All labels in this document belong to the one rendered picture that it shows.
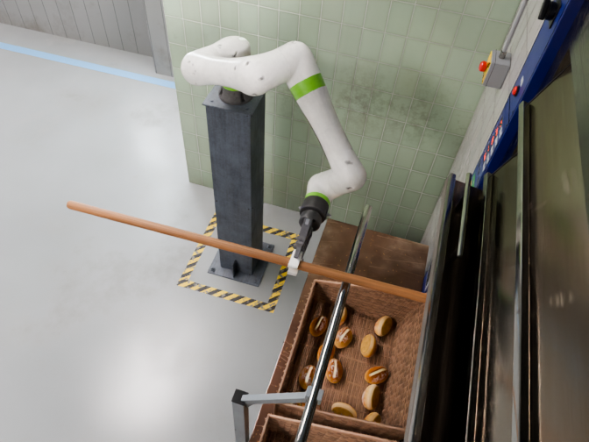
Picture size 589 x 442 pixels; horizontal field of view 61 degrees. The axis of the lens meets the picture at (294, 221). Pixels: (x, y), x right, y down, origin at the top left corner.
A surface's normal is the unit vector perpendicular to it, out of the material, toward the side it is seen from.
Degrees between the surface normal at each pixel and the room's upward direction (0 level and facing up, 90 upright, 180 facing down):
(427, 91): 90
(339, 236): 0
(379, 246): 0
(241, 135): 90
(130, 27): 90
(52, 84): 0
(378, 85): 90
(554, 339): 70
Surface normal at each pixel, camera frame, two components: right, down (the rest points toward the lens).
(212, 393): 0.06, -0.64
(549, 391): -0.88, -0.47
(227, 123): -0.28, 0.72
